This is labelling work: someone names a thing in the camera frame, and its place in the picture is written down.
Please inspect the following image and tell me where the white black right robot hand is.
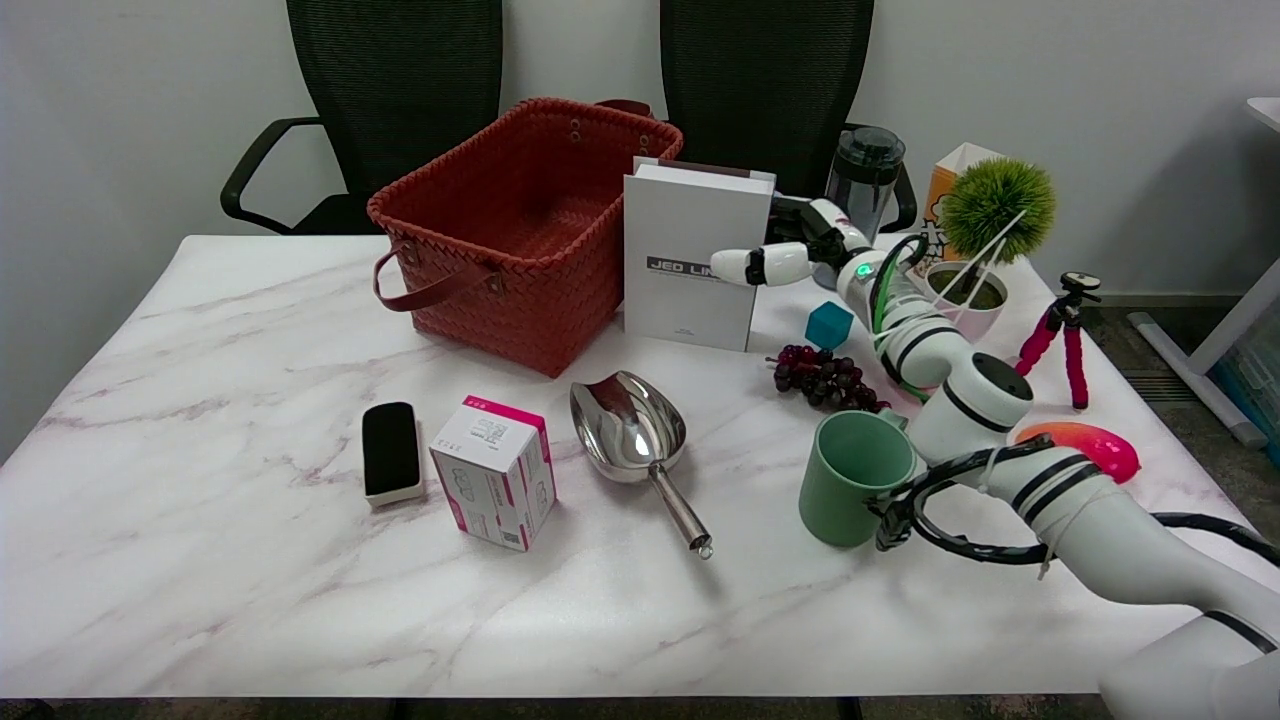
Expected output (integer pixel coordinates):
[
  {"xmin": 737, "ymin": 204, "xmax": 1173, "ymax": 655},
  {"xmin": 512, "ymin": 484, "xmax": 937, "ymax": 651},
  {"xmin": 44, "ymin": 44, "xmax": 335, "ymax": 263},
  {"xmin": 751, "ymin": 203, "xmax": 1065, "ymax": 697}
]
[{"xmin": 710, "ymin": 195, "xmax": 873, "ymax": 289}]

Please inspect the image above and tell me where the white and black box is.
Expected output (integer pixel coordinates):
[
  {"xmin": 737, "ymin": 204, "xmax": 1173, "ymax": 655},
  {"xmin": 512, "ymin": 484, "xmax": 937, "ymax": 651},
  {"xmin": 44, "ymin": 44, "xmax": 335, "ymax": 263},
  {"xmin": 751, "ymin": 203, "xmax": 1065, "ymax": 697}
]
[{"xmin": 623, "ymin": 156, "xmax": 777, "ymax": 353}]

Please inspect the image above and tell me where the pink flexible tripod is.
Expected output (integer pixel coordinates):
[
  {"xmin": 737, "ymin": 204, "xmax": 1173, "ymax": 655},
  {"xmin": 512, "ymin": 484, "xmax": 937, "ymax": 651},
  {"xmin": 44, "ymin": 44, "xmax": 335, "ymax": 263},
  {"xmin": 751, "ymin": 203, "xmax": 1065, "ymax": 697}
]
[{"xmin": 1015, "ymin": 272, "xmax": 1103, "ymax": 411}]

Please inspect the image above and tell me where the teal cube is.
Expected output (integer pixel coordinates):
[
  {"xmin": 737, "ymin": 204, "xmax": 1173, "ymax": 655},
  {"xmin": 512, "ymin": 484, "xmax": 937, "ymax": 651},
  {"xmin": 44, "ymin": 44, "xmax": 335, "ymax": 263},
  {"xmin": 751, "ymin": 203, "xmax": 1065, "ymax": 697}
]
[{"xmin": 805, "ymin": 301, "xmax": 856, "ymax": 351}]

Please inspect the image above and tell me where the purple grape bunch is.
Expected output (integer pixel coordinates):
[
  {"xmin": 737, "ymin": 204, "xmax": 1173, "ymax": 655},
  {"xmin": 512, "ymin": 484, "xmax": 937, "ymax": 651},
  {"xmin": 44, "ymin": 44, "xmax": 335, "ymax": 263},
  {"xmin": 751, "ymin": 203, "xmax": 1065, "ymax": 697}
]
[{"xmin": 766, "ymin": 344, "xmax": 891, "ymax": 414}]

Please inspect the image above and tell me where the orange white carton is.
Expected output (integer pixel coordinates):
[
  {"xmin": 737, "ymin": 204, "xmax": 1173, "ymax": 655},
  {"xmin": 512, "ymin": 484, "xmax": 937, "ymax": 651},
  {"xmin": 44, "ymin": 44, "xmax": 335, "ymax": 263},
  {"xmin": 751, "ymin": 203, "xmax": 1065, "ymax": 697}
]
[{"xmin": 915, "ymin": 142, "xmax": 1006, "ymax": 277}]

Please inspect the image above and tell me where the black mesh office chair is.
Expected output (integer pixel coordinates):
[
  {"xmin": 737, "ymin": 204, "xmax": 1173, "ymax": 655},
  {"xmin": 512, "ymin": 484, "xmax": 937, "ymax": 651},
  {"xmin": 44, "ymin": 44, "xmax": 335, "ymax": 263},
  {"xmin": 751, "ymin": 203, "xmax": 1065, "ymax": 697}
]
[
  {"xmin": 220, "ymin": 0, "xmax": 504, "ymax": 236},
  {"xmin": 659, "ymin": 0, "xmax": 918, "ymax": 236}
]

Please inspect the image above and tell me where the white zip tie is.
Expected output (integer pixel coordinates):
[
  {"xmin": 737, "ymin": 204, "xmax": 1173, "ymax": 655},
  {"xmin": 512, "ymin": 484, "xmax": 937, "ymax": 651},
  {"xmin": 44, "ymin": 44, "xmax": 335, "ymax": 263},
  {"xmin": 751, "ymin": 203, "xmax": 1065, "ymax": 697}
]
[
  {"xmin": 955, "ymin": 238, "xmax": 1006, "ymax": 306},
  {"xmin": 933, "ymin": 209, "xmax": 1028, "ymax": 303}
]

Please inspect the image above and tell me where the shiny metal scoop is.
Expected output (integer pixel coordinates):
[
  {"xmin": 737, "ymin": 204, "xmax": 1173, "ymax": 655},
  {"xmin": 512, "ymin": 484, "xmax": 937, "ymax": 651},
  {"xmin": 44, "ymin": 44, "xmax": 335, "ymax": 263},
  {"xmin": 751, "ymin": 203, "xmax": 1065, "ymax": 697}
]
[{"xmin": 569, "ymin": 371, "xmax": 715, "ymax": 560}]

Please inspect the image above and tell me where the green plastic mug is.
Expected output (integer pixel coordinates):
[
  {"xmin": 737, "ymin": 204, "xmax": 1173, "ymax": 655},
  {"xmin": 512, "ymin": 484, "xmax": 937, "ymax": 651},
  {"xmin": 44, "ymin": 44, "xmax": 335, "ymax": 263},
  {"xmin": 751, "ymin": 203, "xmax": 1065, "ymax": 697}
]
[{"xmin": 798, "ymin": 409, "xmax": 927, "ymax": 548}]

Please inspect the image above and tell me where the green ball plant white pot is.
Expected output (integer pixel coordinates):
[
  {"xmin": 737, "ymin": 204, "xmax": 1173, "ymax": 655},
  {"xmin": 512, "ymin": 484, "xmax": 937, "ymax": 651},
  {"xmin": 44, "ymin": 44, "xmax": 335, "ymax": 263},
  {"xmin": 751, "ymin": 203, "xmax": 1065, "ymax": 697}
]
[{"xmin": 922, "ymin": 158, "xmax": 1058, "ymax": 343}]

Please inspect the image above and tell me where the red woven basket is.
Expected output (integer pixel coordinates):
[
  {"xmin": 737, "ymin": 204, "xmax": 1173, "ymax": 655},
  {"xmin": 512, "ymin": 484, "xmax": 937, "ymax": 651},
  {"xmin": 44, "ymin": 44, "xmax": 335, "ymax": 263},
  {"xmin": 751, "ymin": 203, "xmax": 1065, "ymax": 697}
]
[{"xmin": 367, "ymin": 97, "xmax": 685, "ymax": 379}]

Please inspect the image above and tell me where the pink white carton box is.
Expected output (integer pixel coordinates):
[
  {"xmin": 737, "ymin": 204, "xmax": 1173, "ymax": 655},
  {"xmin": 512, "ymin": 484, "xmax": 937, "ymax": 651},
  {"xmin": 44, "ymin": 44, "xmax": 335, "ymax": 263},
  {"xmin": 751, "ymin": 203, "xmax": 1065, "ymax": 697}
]
[{"xmin": 429, "ymin": 395, "xmax": 558, "ymax": 553}]

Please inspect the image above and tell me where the orange red mango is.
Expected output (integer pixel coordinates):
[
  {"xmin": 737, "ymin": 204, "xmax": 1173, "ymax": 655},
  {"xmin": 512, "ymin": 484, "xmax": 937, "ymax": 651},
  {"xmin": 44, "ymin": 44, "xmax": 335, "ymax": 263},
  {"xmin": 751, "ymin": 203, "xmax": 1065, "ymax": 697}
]
[{"xmin": 1013, "ymin": 421, "xmax": 1141, "ymax": 485}]

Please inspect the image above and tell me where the black whiteboard eraser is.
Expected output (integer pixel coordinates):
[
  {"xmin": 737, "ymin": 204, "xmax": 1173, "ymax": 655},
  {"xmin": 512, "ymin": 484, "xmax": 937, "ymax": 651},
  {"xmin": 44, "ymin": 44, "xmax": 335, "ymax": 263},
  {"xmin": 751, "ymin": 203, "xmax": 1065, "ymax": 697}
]
[{"xmin": 361, "ymin": 401, "xmax": 425, "ymax": 507}]

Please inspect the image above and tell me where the white desk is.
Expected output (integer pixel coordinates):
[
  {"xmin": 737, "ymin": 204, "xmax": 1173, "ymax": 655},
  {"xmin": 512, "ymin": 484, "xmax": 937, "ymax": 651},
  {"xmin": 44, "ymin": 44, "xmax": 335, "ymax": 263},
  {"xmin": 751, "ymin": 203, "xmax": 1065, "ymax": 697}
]
[{"xmin": 1128, "ymin": 97, "xmax": 1280, "ymax": 448}]

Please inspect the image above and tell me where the green robot cable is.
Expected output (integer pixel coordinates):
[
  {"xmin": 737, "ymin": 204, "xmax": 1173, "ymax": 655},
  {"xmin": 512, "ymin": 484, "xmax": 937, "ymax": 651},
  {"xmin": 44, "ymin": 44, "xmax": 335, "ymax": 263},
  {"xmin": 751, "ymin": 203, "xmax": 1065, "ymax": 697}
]
[{"xmin": 868, "ymin": 234, "xmax": 933, "ymax": 403}]

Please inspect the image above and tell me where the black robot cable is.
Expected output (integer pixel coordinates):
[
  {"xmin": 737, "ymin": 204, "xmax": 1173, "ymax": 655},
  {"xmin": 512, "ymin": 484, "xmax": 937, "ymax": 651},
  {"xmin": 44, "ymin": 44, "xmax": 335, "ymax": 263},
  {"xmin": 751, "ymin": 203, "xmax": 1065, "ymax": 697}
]
[{"xmin": 875, "ymin": 445, "xmax": 1280, "ymax": 573}]

